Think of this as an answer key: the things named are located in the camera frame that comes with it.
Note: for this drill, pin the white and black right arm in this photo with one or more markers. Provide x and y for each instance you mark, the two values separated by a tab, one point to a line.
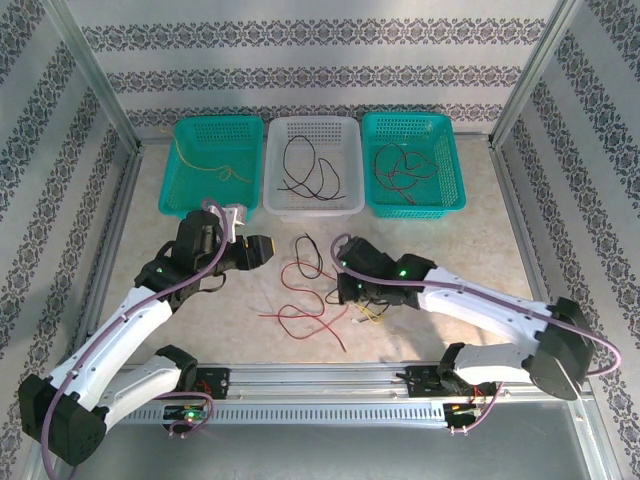
480	300

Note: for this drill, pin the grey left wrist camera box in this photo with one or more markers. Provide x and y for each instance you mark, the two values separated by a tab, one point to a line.
237	216

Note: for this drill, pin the aluminium frame rail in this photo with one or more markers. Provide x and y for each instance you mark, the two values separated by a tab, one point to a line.
112	250
521	225

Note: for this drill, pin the white plastic mesh basket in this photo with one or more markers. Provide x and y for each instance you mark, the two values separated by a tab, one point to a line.
310	207

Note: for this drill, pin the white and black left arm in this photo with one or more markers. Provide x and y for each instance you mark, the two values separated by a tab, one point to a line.
100	350

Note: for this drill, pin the grey metal base plate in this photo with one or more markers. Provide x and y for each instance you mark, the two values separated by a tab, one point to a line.
320	455

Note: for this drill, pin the aluminium frame post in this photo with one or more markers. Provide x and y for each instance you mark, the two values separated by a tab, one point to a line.
537	75
96	75

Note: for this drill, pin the teal plastic mesh basket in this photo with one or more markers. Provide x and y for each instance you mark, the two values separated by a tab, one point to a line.
425	210
175	205

